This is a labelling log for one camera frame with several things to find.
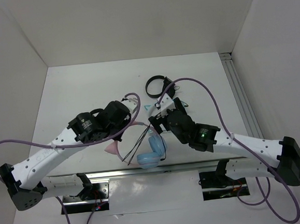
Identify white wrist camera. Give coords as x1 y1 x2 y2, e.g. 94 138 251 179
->
121 94 140 114
155 94 176 118

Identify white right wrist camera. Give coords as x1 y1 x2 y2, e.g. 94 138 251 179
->
155 94 176 118

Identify black headphones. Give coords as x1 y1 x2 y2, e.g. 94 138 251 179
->
145 75 172 99

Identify pink blue cat-ear headphones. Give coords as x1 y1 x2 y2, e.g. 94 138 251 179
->
105 121 167 169

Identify teal white cat-ear headphones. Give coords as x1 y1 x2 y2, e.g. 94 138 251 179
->
144 103 160 118

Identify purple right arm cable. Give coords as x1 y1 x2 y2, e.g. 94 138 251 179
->
158 69 300 224

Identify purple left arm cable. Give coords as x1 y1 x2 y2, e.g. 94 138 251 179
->
0 92 151 224

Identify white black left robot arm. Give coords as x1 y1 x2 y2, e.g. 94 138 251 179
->
0 98 138 211

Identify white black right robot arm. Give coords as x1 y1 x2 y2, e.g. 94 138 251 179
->
147 98 300 186

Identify thin black headphone cable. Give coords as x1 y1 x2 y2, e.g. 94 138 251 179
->
120 123 169 168

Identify aluminium table edge rail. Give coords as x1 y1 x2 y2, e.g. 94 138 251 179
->
40 157 248 185

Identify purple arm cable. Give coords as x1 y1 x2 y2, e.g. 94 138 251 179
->
158 69 300 224
0 92 151 224

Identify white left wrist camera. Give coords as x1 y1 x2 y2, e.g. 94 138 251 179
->
121 94 140 114

